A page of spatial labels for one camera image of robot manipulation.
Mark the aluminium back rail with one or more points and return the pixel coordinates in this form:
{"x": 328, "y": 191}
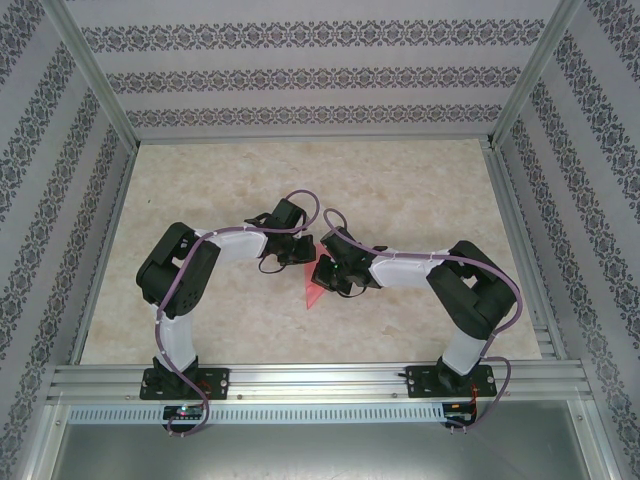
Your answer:
{"x": 315, "y": 138}

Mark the grey metal sheet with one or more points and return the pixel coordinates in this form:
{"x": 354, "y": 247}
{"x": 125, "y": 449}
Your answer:
{"x": 320, "y": 450}

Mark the pink paper sheet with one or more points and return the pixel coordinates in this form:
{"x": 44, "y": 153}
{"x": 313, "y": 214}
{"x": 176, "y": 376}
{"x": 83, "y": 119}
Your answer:
{"x": 311, "y": 275}

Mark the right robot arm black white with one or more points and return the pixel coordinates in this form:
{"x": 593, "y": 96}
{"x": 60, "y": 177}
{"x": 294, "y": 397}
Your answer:
{"x": 475, "y": 295}

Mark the aluminium frame post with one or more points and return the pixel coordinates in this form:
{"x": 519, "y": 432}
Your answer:
{"x": 95, "y": 70}
{"x": 537, "y": 70}

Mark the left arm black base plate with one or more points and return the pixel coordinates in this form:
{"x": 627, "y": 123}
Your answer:
{"x": 217, "y": 382}

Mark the aluminium side rail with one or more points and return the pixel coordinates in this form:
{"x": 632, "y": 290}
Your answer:
{"x": 525, "y": 250}
{"x": 106, "y": 250}

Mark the aluminium mounting rail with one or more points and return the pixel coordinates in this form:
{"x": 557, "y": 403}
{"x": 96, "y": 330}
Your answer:
{"x": 320, "y": 382}

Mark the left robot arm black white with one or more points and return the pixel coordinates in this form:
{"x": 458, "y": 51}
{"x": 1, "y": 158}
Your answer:
{"x": 152, "y": 275}

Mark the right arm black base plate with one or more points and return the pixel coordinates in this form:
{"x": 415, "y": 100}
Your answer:
{"x": 420, "y": 382}

